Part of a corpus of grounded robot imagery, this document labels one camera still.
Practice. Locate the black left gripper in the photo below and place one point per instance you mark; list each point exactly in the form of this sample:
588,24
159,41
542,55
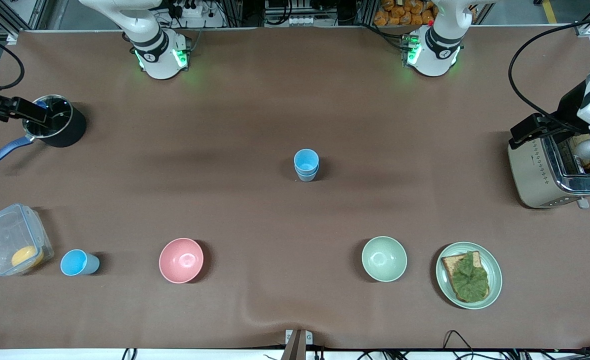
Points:
566,109

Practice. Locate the light blue plastic cup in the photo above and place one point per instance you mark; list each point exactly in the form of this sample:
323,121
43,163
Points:
77,263
306,160
306,177

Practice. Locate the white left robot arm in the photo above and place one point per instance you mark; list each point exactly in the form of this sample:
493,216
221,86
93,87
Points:
437,55

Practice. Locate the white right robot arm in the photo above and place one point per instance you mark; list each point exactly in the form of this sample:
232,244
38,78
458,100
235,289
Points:
157,60

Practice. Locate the beige and chrome toaster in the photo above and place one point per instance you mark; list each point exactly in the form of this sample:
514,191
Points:
532,170

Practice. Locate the glass lid with blue knob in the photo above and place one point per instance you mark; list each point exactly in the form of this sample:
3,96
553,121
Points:
61,117

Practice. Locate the clear plastic food container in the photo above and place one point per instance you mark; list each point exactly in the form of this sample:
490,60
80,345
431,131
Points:
5,235

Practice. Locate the yellow round fruit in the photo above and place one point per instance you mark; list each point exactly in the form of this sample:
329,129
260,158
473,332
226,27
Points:
26,256

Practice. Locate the pale green plate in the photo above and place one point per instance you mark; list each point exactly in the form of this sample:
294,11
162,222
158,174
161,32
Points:
495,275

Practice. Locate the brown toast slice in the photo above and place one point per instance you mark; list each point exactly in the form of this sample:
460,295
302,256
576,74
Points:
450,262

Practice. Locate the green lettuce leaf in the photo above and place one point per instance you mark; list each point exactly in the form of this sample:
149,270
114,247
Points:
470,280

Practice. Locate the bag of orange bread rolls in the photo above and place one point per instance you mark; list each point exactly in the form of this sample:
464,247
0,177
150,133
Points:
400,15

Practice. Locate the pale green bowl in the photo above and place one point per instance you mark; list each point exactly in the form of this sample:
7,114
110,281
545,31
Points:
384,259

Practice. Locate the white power strip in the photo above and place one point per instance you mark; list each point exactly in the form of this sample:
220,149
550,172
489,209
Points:
192,10
295,21

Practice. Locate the pink bowl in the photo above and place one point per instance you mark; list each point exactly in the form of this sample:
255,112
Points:
181,260

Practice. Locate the metal frame corner bracket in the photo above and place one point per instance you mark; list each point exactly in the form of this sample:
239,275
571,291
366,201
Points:
584,29
12,38

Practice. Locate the metal table clamp bracket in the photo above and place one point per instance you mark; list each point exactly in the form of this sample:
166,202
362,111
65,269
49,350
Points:
297,345

